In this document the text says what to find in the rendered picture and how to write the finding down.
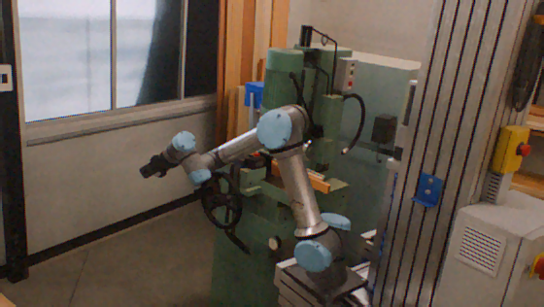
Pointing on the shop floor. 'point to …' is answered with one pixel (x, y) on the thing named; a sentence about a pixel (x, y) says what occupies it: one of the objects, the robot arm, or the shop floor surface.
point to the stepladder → (254, 102)
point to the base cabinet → (262, 272)
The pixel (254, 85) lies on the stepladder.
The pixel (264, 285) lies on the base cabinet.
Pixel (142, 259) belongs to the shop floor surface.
